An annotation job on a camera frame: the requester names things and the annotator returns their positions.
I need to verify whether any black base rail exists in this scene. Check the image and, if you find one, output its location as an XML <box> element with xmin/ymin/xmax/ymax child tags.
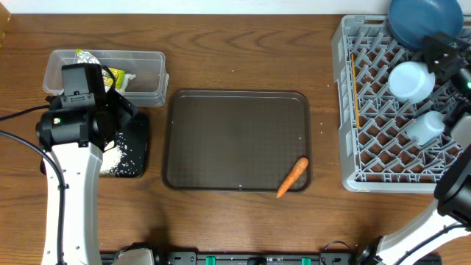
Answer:
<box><xmin>99</xmin><ymin>242</ymin><xmax>442</xmax><ymax>265</ymax></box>

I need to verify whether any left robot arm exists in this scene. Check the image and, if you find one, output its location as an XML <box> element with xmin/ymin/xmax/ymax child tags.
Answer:
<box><xmin>36</xmin><ymin>63</ymin><xmax>138</xmax><ymax>264</ymax></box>

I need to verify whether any brown serving tray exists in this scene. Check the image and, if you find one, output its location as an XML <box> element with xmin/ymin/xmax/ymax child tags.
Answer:
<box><xmin>162</xmin><ymin>90</ymin><xmax>312</xmax><ymax>192</ymax></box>

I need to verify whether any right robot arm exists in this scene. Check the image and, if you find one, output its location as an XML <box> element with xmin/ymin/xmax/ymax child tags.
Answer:
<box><xmin>351</xmin><ymin>32</ymin><xmax>470</xmax><ymax>265</ymax></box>

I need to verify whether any pile of white rice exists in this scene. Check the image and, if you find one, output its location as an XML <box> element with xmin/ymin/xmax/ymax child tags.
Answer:
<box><xmin>100</xmin><ymin>141</ymin><xmax>128</xmax><ymax>177</ymax></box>

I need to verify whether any black rectangular tray bin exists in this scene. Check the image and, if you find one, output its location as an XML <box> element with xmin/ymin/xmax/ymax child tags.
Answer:
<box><xmin>36</xmin><ymin>113</ymin><xmax>149</xmax><ymax>181</ymax></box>

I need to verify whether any light blue bowl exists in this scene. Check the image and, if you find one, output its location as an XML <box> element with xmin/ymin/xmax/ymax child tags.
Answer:
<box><xmin>388</xmin><ymin>61</ymin><xmax>436</xmax><ymax>104</ymax></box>

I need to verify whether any orange carrot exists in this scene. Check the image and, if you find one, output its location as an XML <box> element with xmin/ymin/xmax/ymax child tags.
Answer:
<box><xmin>277</xmin><ymin>157</ymin><xmax>309</xmax><ymax>198</ymax></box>

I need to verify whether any green yellow foil wrapper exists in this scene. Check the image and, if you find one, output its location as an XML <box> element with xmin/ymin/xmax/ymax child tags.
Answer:
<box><xmin>74</xmin><ymin>49</ymin><xmax>128</xmax><ymax>93</ymax></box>

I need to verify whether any white napkin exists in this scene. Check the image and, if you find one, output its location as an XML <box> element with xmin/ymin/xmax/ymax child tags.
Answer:
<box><xmin>119</xmin><ymin>74</ymin><xmax>136</xmax><ymax>93</ymax></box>

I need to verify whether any grey dishwasher rack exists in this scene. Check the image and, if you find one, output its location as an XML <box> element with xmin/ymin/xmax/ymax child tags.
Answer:
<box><xmin>331</xmin><ymin>15</ymin><xmax>464</xmax><ymax>194</ymax></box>

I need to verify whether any clear plastic bin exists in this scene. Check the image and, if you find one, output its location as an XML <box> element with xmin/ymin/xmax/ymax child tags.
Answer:
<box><xmin>43</xmin><ymin>49</ymin><xmax>169</xmax><ymax>107</ymax></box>

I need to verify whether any light blue cup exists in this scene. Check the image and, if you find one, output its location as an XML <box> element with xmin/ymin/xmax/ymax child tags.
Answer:
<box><xmin>406</xmin><ymin>111</ymin><xmax>445</xmax><ymax>146</ymax></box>

